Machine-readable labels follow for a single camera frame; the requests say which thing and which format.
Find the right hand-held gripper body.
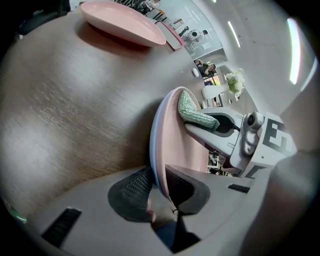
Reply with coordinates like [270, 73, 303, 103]
[228, 111, 298, 179]

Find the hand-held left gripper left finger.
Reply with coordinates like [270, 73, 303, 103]
[29, 166, 173, 256]

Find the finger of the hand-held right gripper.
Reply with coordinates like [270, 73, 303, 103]
[199, 107, 244, 123]
[184, 124, 240, 158]

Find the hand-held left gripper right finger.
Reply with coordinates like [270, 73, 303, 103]
[164, 164, 253, 245]

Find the green patterned sponge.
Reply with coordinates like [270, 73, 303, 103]
[177, 89, 220, 130]

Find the pink plate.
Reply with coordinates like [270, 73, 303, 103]
[153, 86, 210, 203]
[79, 1, 167, 48]

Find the blue plate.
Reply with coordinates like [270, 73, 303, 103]
[149, 104, 163, 191]

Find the person's left hand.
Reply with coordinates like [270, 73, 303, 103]
[146, 196, 157, 223]

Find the white ceramic vase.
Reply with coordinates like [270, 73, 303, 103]
[201, 84, 230, 100]

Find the white vase with flowers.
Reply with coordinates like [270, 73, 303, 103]
[224, 68, 246, 101]

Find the white domed backpack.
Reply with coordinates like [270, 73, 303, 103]
[186, 30, 203, 43]

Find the red hardcover book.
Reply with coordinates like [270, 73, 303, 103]
[154, 20, 187, 52]

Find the round wooden table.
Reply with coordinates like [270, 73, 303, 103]
[152, 8, 168, 21]

